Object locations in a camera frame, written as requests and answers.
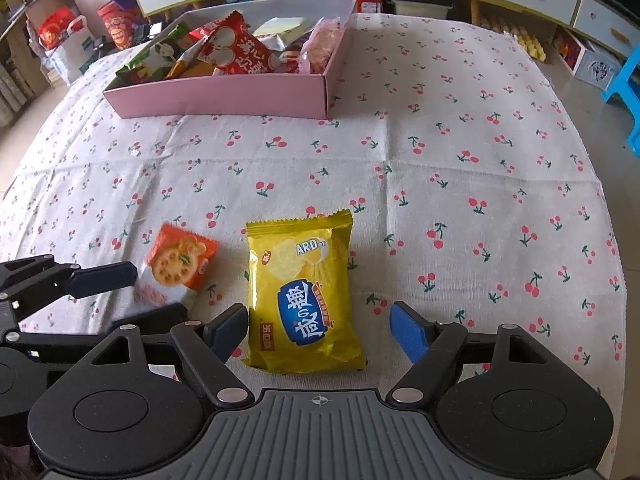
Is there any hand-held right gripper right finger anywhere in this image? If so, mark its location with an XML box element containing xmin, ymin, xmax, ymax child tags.
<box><xmin>387</xmin><ymin>301</ymin><xmax>548</xmax><ymax>406</ymax></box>

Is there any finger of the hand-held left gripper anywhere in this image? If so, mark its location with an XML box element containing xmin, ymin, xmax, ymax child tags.
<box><xmin>112</xmin><ymin>302</ymin><xmax>188</xmax><ymax>335</ymax></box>
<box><xmin>0</xmin><ymin>254</ymin><xmax>138</xmax><ymax>318</ymax></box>

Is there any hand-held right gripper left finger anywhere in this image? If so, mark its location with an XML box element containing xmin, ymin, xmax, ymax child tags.
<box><xmin>92</xmin><ymin>304</ymin><xmax>256</xmax><ymax>408</ymax></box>

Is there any yellow chip packet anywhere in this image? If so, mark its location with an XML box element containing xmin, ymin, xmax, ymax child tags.
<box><xmin>243</xmin><ymin>208</ymin><xmax>368</xmax><ymax>375</ymax></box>

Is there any pink cardboard box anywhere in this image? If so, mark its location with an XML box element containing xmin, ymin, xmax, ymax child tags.
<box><xmin>102</xmin><ymin>0</ymin><xmax>358</xmax><ymax>121</ymax></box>

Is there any green snack packet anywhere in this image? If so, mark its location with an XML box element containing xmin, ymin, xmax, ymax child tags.
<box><xmin>116</xmin><ymin>21</ymin><xmax>193</xmax><ymax>83</ymax></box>

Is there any gold snack packet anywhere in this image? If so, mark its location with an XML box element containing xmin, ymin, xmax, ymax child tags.
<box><xmin>167</xmin><ymin>47</ymin><xmax>201</xmax><ymax>79</ymax></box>

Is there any red white snack packet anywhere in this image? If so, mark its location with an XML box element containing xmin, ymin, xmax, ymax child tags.
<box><xmin>195</xmin><ymin>11</ymin><xmax>283</xmax><ymax>76</ymax></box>

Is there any silver snack packet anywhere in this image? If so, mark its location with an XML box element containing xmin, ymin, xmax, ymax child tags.
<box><xmin>260</xmin><ymin>35</ymin><xmax>301</xmax><ymax>54</ymax></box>

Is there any pink nougat packet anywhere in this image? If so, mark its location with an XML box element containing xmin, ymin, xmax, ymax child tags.
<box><xmin>297</xmin><ymin>17</ymin><xmax>348</xmax><ymax>76</ymax></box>

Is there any pale yellow snack packet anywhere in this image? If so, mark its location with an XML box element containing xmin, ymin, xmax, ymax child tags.
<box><xmin>255</xmin><ymin>16</ymin><xmax>311</xmax><ymax>38</ymax></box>

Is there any cherry print tablecloth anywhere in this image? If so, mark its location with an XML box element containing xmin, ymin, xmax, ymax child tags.
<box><xmin>0</xmin><ymin>10</ymin><xmax>628</xmax><ymax>401</ymax></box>

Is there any white paper bag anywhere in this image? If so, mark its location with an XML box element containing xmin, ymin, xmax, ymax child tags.
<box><xmin>47</xmin><ymin>17</ymin><xmax>98</xmax><ymax>86</ymax></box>

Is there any wooden bookshelf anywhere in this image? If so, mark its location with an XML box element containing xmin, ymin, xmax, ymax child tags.
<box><xmin>0</xmin><ymin>0</ymin><xmax>66</xmax><ymax>126</ymax></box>

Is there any tray of yellow balls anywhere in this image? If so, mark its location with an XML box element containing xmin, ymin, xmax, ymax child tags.
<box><xmin>480</xmin><ymin>17</ymin><xmax>548</xmax><ymax>63</ymax></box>

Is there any white printed box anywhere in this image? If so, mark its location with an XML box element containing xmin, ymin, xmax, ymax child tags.
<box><xmin>552</xmin><ymin>27</ymin><xmax>623</xmax><ymax>91</ymax></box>

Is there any clear storage bin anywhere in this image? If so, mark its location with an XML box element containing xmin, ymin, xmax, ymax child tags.
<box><xmin>390</xmin><ymin>0</ymin><xmax>453</xmax><ymax>18</ymax></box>

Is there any blue plastic stool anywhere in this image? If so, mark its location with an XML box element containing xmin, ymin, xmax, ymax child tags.
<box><xmin>602</xmin><ymin>45</ymin><xmax>640</xmax><ymax>156</ymax></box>

